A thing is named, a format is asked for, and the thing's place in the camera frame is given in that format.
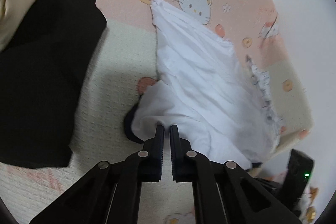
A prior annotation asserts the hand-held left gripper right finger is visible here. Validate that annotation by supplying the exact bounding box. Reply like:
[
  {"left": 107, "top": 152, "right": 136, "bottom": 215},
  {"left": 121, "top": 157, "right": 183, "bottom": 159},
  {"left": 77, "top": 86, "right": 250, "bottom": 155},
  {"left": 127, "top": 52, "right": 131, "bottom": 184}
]
[{"left": 169, "top": 124, "right": 302, "bottom": 224}]

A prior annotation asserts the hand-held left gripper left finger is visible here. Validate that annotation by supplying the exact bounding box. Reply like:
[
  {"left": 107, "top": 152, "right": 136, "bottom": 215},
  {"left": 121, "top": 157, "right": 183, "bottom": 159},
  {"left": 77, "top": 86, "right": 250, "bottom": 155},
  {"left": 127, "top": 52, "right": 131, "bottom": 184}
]
[{"left": 29, "top": 124, "right": 164, "bottom": 224}]

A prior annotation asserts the white shirt with navy trim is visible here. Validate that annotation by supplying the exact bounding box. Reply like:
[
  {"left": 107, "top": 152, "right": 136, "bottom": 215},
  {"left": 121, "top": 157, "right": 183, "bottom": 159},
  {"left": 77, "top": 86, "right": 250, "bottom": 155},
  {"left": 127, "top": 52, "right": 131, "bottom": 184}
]
[{"left": 123, "top": 0, "right": 279, "bottom": 170}]

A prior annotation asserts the pink and cream cartoon blanket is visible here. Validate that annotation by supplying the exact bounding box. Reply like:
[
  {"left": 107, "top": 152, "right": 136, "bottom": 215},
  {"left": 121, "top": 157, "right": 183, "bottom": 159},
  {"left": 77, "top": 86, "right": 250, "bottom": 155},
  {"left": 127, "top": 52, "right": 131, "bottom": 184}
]
[{"left": 0, "top": 0, "right": 315, "bottom": 224}]

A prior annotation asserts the small white printed cloth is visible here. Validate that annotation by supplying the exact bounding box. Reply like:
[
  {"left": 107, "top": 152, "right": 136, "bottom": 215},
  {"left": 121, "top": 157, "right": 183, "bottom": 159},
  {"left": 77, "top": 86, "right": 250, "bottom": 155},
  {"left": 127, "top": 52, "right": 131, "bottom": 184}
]
[{"left": 245, "top": 55, "right": 286, "bottom": 151}]

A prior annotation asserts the black folded garment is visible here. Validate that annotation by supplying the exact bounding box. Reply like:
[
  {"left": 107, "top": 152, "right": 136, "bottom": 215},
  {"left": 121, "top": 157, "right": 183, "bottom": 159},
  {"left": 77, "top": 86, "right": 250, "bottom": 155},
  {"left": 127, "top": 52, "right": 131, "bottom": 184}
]
[{"left": 0, "top": 0, "right": 108, "bottom": 169}]

